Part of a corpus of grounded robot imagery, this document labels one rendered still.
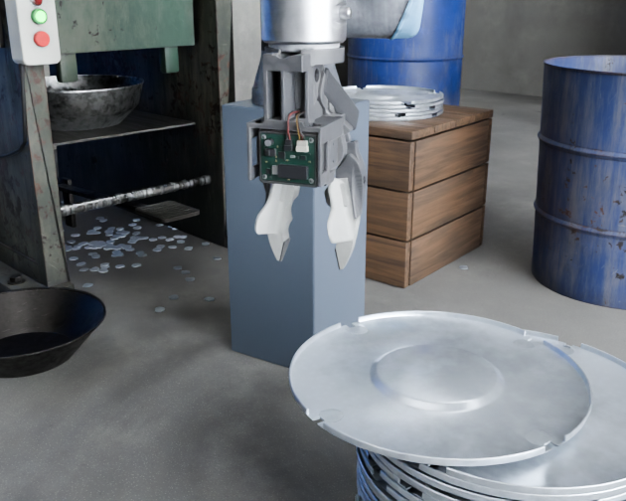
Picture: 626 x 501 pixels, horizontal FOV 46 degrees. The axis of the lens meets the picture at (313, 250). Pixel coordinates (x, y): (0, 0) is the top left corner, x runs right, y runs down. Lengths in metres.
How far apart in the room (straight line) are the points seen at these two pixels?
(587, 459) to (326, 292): 0.69
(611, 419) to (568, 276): 0.96
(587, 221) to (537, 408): 0.94
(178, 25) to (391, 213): 0.66
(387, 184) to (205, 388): 0.62
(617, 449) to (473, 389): 0.13
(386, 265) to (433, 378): 0.95
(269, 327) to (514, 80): 3.75
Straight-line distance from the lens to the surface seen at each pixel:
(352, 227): 0.71
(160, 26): 1.80
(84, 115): 1.83
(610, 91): 1.56
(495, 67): 4.95
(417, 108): 1.70
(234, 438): 1.14
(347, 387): 0.73
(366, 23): 1.19
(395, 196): 1.61
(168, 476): 1.08
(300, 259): 1.22
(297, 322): 1.27
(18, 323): 1.56
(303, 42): 0.65
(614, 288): 1.66
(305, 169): 0.65
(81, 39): 1.70
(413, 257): 1.66
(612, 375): 0.82
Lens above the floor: 0.63
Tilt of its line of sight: 20 degrees down
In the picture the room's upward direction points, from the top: straight up
